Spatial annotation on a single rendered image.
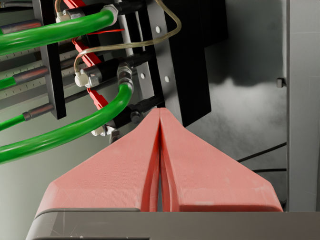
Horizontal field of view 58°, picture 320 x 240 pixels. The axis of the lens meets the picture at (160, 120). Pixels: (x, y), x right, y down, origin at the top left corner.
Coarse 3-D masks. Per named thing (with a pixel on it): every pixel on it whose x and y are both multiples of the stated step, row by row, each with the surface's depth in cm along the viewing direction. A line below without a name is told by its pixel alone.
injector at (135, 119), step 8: (152, 96) 51; (160, 96) 51; (136, 104) 49; (144, 104) 49; (152, 104) 50; (120, 112) 46; (128, 112) 46; (136, 112) 46; (144, 112) 49; (112, 120) 44; (120, 120) 45; (128, 120) 46; (136, 120) 45; (104, 128) 44
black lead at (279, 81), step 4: (280, 80) 49; (280, 84) 49; (284, 84) 49; (280, 144) 47; (284, 144) 47; (272, 148) 47; (276, 148) 47; (260, 152) 47; (264, 152) 47; (248, 156) 47; (252, 156) 47; (256, 156) 47; (236, 160) 46; (240, 160) 46; (244, 160) 46; (256, 172) 48; (280, 200) 60; (280, 204) 60
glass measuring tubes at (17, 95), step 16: (64, 48) 63; (0, 64) 56; (16, 64) 58; (32, 64) 62; (80, 64) 69; (32, 80) 62; (64, 80) 65; (0, 96) 59; (16, 96) 59; (32, 96) 61; (0, 112) 59
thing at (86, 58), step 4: (76, 44) 44; (80, 44) 44; (76, 48) 45; (80, 48) 44; (84, 48) 44; (88, 48) 44; (92, 52) 44; (84, 56) 43; (88, 56) 43; (92, 56) 43; (96, 56) 44; (84, 60) 44; (88, 60) 43; (92, 60) 43; (96, 60) 43; (88, 64) 43; (92, 64) 43
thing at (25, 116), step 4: (24, 112) 56; (28, 112) 56; (20, 116) 55; (24, 116) 55; (28, 116) 56; (8, 120) 54; (12, 120) 54; (16, 120) 55; (20, 120) 55; (24, 120) 56; (0, 124) 53; (4, 124) 53; (8, 124) 54; (12, 124) 54; (0, 128) 53; (4, 128) 53
